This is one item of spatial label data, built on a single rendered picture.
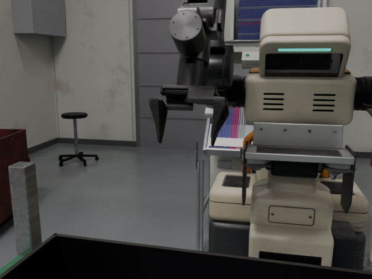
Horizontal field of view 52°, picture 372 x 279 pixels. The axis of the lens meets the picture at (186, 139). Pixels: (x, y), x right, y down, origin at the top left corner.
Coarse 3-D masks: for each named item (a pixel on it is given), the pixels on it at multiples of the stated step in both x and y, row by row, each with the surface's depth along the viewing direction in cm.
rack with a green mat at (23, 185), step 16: (16, 176) 59; (32, 176) 60; (16, 192) 60; (32, 192) 61; (16, 208) 60; (32, 208) 61; (16, 224) 61; (32, 224) 61; (16, 240) 61; (32, 240) 61; (0, 272) 57
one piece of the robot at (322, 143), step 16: (256, 128) 99; (272, 128) 98; (288, 128) 97; (304, 128) 96; (320, 128) 96; (336, 128) 95; (256, 144) 100; (272, 144) 99; (288, 144) 98; (304, 144) 97; (320, 144) 96; (336, 144) 96; (256, 160) 93; (272, 160) 91; (288, 160) 90; (304, 160) 89; (320, 160) 88; (336, 160) 88; (352, 160) 87; (288, 176) 101; (304, 176) 100; (352, 176) 90; (352, 192) 90
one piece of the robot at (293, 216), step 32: (256, 96) 99; (288, 96) 97; (320, 96) 96; (352, 96) 94; (256, 192) 108; (288, 192) 106; (320, 192) 106; (256, 224) 107; (288, 224) 105; (320, 224) 103; (256, 256) 105; (320, 256) 101
